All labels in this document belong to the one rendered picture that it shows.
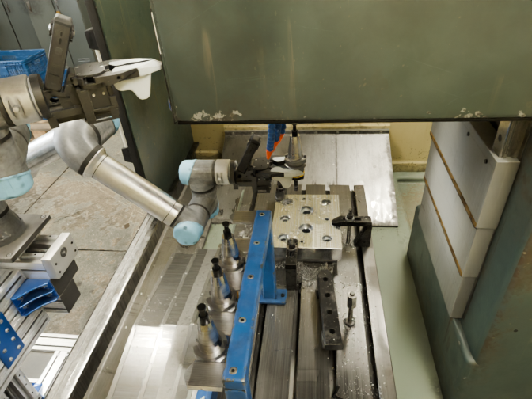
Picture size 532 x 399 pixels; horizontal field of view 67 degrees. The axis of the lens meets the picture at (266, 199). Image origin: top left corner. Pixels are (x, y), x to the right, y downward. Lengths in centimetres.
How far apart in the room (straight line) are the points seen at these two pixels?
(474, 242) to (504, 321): 19
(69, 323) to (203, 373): 196
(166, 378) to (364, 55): 106
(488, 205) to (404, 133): 133
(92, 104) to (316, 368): 81
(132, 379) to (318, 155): 136
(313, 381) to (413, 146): 154
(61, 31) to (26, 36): 549
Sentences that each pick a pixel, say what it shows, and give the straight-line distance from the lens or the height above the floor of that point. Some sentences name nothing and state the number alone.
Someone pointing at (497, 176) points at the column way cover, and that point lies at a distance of 97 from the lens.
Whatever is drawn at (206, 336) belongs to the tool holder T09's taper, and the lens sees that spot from 74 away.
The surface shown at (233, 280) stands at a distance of 89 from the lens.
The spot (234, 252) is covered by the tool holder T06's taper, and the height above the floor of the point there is 126.
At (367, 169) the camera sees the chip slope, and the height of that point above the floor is 76.
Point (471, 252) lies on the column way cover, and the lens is 110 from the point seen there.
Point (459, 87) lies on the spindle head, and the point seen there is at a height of 161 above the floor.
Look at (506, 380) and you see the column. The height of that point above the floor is 81.
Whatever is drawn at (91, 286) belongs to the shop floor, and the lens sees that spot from 282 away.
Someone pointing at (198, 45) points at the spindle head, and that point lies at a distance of 71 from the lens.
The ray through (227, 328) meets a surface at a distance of 81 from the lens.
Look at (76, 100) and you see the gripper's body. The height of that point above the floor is 162.
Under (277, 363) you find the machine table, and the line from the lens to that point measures 113.
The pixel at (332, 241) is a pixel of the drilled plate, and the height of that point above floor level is 99.
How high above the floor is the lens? 186
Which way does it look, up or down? 36 degrees down
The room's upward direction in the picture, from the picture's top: 4 degrees counter-clockwise
